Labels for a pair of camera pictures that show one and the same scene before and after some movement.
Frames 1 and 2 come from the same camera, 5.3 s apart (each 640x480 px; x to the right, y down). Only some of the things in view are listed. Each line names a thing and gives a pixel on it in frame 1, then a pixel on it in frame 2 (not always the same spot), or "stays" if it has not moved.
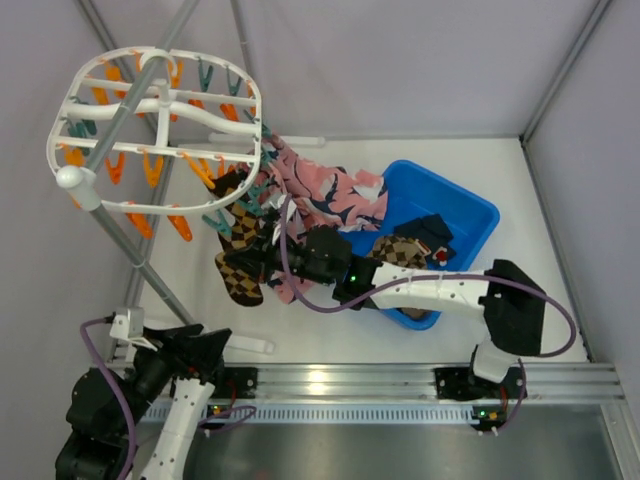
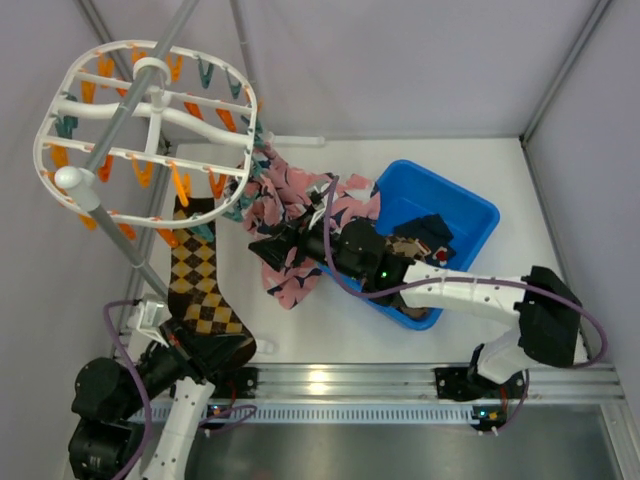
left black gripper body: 163,343 stays
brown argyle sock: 400,250 stays
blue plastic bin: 414,193 stays
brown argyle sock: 246,223 to 196,301
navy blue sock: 432,231 stays
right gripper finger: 250,260 to 275,250
